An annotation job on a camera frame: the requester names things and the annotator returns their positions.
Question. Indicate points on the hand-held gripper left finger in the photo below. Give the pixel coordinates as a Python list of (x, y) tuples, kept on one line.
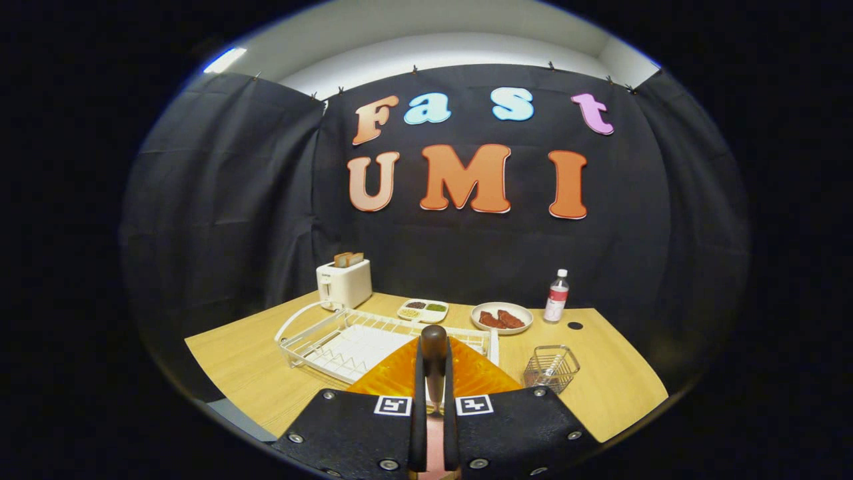
[(418, 426)]

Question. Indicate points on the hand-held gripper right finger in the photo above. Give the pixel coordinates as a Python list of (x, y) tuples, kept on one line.
[(450, 426)]

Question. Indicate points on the white divided dish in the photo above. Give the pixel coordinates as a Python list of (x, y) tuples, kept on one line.
[(433, 317)]

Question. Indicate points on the beige round plate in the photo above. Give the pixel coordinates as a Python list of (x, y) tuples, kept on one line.
[(501, 306)]

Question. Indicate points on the red meat slice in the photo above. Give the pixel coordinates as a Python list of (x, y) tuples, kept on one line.
[(512, 319), (492, 320)]

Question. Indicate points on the white toaster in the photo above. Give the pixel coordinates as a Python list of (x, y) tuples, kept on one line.
[(346, 286)]

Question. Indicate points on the clear bottle with red label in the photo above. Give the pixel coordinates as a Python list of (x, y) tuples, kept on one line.
[(556, 303)]

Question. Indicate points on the black backdrop cloth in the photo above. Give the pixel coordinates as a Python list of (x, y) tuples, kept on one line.
[(466, 253)]

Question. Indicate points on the toast bread slice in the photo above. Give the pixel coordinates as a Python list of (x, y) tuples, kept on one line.
[(342, 260), (357, 258)]

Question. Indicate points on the narrow ceiling light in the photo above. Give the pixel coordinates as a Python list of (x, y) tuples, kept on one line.
[(225, 60)]

